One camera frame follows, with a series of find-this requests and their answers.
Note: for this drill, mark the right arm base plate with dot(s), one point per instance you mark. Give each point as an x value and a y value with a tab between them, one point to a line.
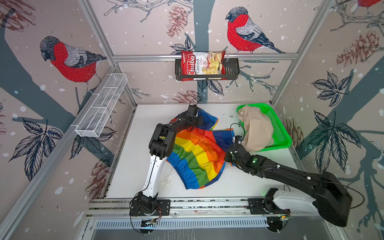
260	206

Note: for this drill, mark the beige shorts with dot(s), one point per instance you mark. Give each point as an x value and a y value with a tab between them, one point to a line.
259	129

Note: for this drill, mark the red cassava chips bag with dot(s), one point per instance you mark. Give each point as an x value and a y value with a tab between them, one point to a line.
202	63

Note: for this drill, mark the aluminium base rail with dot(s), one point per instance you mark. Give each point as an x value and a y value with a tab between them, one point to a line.
203	207

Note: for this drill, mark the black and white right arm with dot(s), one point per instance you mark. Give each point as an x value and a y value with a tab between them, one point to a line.
321	194

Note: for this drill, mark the black wire basket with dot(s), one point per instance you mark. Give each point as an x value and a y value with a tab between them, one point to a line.
231	67

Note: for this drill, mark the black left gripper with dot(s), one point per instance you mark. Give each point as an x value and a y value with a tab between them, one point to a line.
200	121

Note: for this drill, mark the aluminium horizontal frame bar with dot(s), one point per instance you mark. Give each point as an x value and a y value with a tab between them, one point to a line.
168	58

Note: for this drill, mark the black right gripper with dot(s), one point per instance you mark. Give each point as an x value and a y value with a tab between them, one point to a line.
227	157

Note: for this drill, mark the green plastic tray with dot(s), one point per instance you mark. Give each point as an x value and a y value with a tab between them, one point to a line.
281	138

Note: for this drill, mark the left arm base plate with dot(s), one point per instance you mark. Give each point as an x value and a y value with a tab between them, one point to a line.
162	207

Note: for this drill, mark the white wire mesh shelf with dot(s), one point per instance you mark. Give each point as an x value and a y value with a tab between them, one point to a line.
100	110

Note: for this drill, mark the rainbow striped shorts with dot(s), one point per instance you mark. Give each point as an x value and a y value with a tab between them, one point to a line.
199	153

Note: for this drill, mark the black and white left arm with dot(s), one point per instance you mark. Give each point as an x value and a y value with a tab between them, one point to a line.
161	146

